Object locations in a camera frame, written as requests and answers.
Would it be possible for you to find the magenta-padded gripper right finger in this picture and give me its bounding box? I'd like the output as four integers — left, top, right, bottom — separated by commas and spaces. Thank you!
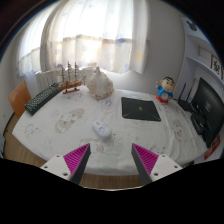
131, 143, 183, 186

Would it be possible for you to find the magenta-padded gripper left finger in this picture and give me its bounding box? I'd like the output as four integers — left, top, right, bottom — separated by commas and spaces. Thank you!
40, 143, 92, 185

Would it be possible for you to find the white cartoon-print computer mouse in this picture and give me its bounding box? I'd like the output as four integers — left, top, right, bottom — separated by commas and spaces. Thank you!
92, 119, 113, 140

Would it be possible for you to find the black square mouse pad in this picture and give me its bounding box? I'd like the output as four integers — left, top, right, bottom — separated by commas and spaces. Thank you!
120, 96, 162, 122

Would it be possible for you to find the white printed tablecloth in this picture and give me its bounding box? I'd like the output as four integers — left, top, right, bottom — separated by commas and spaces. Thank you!
12, 87, 209, 177

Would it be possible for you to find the black box device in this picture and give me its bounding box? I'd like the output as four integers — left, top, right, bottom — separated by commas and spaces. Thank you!
190, 112, 209, 136

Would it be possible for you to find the black router with antennas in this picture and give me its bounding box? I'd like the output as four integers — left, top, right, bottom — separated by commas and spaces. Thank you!
177, 82, 198, 113

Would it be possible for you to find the red flat packet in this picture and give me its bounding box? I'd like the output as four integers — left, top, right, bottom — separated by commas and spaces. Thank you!
203, 134, 222, 160

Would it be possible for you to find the dark computer keyboard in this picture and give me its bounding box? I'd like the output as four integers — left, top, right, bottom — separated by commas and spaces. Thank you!
24, 82, 63, 116

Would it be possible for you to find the cartoon boy figurine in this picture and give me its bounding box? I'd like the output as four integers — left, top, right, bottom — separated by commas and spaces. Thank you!
155, 76, 176, 105

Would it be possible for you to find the wooden model sailing ship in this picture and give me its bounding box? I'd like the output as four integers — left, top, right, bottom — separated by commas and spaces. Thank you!
58, 61, 87, 95

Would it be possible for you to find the large white conch shell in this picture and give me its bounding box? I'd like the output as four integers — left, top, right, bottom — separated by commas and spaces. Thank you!
86, 66, 115, 100

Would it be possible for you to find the orange wooden chair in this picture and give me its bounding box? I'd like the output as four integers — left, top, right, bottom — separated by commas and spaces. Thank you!
8, 80, 33, 120

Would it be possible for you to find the black computer monitor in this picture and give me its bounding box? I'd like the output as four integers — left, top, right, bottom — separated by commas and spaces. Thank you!
191, 77, 224, 149

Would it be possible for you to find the white radiator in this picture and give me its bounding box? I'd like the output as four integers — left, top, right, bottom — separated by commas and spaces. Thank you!
34, 66, 96, 93

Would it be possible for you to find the white star-print curtain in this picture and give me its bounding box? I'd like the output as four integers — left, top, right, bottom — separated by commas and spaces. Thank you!
16, 0, 151, 76

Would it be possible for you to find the white wall shelf unit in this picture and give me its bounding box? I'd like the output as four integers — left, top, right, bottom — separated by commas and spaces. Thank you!
181, 16, 224, 101

